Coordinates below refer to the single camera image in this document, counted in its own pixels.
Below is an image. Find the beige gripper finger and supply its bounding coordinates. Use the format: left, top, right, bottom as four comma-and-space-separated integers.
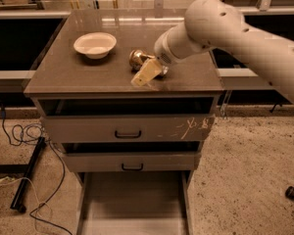
131, 59, 163, 86

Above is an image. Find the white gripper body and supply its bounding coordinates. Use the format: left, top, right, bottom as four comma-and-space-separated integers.
154, 32, 178, 67

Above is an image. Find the crushed orange can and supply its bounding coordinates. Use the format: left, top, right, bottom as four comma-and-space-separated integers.
129, 49, 169, 76

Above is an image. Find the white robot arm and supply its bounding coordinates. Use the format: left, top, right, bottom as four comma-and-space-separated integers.
131, 0, 294, 105

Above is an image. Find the grey top drawer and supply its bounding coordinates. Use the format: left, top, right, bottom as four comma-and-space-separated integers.
42, 97, 215, 144

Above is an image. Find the grey drawer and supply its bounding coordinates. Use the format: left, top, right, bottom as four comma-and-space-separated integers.
42, 97, 215, 144
63, 141, 201, 172
76, 171, 193, 235

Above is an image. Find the grey drawer cabinet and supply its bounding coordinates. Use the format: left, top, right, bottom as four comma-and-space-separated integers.
24, 8, 224, 235

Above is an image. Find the grey middle drawer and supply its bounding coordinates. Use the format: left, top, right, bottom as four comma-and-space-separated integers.
63, 141, 201, 172

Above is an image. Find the grey bottom drawer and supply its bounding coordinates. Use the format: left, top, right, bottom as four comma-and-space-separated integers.
76, 171, 193, 235

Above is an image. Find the white bowl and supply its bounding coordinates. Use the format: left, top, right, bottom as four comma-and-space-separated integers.
73, 32, 117, 60

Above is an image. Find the black metal stand leg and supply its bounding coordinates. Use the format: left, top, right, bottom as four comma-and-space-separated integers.
10, 137, 46, 213

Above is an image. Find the grey metal rail right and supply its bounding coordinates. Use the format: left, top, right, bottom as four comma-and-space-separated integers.
219, 69, 272, 90

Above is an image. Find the grey metal rail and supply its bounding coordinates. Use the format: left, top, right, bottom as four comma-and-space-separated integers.
0, 70, 35, 93
219, 69, 272, 90

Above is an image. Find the grey metal rail left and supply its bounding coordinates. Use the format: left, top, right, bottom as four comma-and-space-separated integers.
0, 70, 35, 93

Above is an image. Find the white cable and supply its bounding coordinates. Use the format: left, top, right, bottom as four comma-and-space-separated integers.
0, 175, 53, 233

